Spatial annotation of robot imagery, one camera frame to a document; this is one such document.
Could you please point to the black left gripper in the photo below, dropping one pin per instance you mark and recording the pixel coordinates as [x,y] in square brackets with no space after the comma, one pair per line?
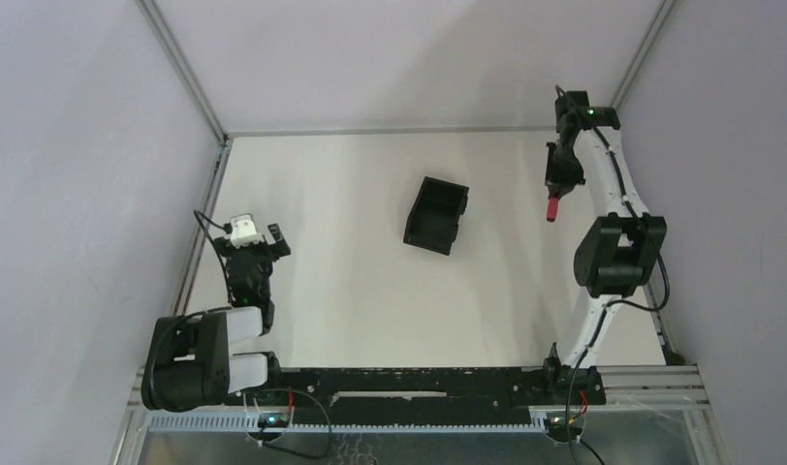
[253,249]

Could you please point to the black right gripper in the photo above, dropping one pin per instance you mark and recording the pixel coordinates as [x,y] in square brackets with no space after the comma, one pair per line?
[560,183]

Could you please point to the red handled screwdriver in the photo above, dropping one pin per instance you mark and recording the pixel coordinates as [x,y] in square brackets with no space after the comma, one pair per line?
[552,209]

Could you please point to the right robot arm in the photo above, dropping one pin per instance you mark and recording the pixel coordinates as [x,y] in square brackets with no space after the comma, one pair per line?
[622,246]

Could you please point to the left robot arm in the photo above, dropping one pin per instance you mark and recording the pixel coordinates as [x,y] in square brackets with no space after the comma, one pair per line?
[192,361]

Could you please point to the black plastic bin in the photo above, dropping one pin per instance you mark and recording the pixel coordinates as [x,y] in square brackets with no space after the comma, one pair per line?
[433,221]

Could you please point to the left circuit board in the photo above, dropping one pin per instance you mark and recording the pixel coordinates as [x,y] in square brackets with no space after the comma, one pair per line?
[273,421]

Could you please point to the circuit board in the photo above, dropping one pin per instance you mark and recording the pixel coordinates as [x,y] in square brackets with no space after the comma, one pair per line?
[560,424]
[273,421]

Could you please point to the right circuit board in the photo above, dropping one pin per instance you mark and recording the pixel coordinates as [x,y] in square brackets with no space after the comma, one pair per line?
[560,424]

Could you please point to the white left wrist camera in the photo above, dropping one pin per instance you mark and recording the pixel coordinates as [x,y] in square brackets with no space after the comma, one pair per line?
[243,232]

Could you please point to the aluminium frame rail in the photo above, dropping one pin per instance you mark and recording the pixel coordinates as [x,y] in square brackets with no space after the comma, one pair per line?
[208,201]

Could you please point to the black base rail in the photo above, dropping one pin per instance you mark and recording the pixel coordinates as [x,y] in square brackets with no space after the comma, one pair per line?
[471,396]

